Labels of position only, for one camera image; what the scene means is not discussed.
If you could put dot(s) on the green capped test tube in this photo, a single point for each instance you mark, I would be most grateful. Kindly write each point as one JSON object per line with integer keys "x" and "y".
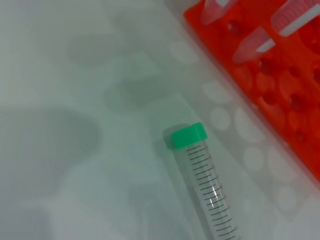
{"x": 212, "y": 13}
{"x": 187, "y": 137}
{"x": 250, "y": 47}

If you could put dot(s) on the orange test tube rack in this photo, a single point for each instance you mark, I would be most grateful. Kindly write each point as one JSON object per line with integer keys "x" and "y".
{"x": 280, "y": 82}

